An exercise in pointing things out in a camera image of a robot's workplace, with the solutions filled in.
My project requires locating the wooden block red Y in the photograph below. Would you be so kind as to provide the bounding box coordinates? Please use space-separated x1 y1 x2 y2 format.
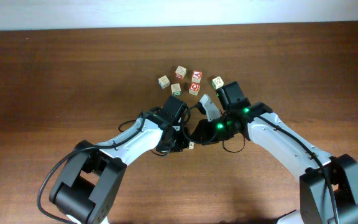
188 142 195 149

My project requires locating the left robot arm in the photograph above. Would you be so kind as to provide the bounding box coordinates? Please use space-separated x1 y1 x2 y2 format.
49 96 188 223

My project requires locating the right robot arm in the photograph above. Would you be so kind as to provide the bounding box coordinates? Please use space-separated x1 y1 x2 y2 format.
191 82 358 224

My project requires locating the wooden block red C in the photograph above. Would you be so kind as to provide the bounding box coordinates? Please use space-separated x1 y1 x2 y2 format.
175 66 187 79

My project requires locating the wooden block red Q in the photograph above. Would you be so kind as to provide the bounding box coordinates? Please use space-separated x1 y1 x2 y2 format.
189 83 201 96

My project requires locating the wooden block green B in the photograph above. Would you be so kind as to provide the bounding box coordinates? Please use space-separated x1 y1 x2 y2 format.
211 77 224 90

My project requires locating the wooden block blue 5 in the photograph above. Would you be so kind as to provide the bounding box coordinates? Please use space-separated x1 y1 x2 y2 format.
158 75 170 89

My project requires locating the wooden block red A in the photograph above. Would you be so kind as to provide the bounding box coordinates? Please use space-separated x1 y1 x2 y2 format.
191 70 203 83

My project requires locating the black camera cable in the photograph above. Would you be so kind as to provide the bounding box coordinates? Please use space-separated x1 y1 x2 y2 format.
181 105 204 146

